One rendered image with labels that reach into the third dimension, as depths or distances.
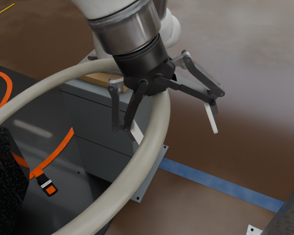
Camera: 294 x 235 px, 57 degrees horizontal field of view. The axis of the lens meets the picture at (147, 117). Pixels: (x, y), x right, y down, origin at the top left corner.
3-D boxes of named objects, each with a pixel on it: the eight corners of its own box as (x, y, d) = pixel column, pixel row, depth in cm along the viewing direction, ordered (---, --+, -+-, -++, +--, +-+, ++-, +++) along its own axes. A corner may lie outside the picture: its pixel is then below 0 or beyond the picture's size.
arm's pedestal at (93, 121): (110, 126, 219) (98, 36, 162) (168, 147, 205) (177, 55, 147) (74, 175, 188) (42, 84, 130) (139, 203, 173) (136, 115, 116)
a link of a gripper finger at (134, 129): (133, 129, 48) (129, 130, 48) (148, 154, 52) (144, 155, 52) (133, 118, 50) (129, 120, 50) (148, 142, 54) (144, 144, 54)
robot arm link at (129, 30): (89, 5, 40) (108, 40, 43) (80, 29, 33) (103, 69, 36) (147, -21, 38) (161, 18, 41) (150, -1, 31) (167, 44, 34)
